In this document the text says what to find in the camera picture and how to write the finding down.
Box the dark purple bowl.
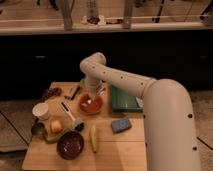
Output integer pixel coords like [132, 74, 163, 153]
[56, 131, 84, 160]

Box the yellow orange fruit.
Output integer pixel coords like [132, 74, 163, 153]
[50, 120, 63, 134]

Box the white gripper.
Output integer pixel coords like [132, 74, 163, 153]
[84, 77, 102, 94]

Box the wooden table board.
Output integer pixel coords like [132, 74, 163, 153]
[22, 84, 147, 171]

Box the white cup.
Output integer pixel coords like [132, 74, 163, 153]
[32, 102, 49, 120]

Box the grey cloth in tray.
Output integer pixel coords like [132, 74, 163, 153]
[136, 97, 143, 108]

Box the bunch of dark grapes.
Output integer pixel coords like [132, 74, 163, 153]
[42, 87, 62, 101]

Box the green plastic tray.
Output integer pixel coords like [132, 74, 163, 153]
[110, 86, 142, 112]

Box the yellow banana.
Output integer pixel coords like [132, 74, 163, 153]
[89, 125, 97, 153]

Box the red bowl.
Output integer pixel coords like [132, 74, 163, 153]
[78, 94, 103, 115]

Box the green cup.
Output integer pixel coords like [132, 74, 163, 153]
[80, 78, 86, 91]

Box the blue sponge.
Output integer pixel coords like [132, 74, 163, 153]
[111, 117, 132, 133]

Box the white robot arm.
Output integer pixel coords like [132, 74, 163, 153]
[80, 52, 201, 171]

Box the black and white marker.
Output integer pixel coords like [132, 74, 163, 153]
[64, 86, 80, 100]

